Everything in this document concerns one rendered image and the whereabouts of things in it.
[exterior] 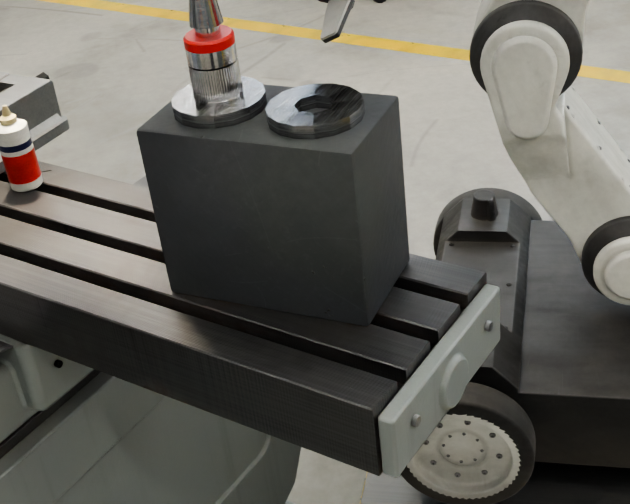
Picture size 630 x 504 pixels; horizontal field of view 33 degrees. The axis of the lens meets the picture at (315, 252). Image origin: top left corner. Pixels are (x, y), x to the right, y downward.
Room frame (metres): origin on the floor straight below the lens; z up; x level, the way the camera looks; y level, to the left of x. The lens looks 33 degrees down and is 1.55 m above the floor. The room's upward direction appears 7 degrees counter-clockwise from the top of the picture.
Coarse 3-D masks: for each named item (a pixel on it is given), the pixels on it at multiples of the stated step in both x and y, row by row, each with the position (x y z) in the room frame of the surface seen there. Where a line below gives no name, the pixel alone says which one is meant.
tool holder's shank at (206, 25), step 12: (192, 0) 0.91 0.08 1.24; (204, 0) 0.91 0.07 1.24; (216, 0) 0.92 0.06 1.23; (192, 12) 0.91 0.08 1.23; (204, 12) 0.91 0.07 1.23; (216, 12) 0.91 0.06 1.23; (192, 24) 0.91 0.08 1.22; (204, 24) 0.90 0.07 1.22; (216, 24) 0.91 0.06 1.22; (204, 36) 0.91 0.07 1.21
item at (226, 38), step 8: (192, 32) 0.93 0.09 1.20; (224, 32) 0.92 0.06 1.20; (232, 32) 0.92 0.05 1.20; (184, 40) 0.91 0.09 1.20; (192, 40) 0.91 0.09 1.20; (200, 40) 0.90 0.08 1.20; (208, 40) 0.90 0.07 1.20; (216, 40) 0.90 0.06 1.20; (224, 40) 0.90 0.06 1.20; (232, 40) 0.91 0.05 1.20; (192, 48) 0.90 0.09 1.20; (200, 48) 0.90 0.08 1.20; (208, 48) 0.90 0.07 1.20; (216, 48) 0.90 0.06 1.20; (224, 48) 0.90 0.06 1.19
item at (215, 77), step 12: (228, 48) 0.90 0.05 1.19; (192, 60) 0.90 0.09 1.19; (204, 60) 0.90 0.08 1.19; (216, 60) 0.90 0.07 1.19; (228, 60) 0.90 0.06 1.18; (192, 72) 0.91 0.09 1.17; (204, 72) 0.90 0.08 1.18; (216, 72) 0.90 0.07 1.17; (228, 72) 0.90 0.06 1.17; (192, 84) 0.91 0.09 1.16; (204, 84) 0.90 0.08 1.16; (216, 84) 0.90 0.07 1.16; (228, 84) 0.90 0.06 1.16; (240, 84) 0.91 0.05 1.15; (204, 96) 0.90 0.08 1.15; (216, 96) 0.90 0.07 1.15; (228, 96) 0.90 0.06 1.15
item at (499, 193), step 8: (464, 192) 1.62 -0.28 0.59; (472, 192) 1.61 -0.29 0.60; (496, 192) 1.59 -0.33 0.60; (504, 192) 1.59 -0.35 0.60; (512, 192) 1.60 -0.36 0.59; (456, 200) 1.61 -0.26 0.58; (512, 200) 1.57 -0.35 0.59; (520, 200) 1.58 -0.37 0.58; (448, 208) 1.60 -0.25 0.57; (528, 208) 1.57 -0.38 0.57; (440, 216) 1.61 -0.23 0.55; (536, 216) 1.56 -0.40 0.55; (440, 224) 1.59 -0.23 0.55; (440, 232) 1.59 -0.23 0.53
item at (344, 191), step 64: (192, 128) 0.88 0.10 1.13; (256, 128) 0.86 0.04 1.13; (320, 128) 0.83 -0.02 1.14; (384, 128) 0.86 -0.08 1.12; (192, 192) 0.87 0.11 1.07; (256, 192) 0.84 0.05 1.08; (320, 192) 0.81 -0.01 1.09; (384, 192) 0.85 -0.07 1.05; (192, 256) 0.88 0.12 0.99; (256, 256) 0.84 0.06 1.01; (320, 256) 0.81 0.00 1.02; (384, 256) 0.84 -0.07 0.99
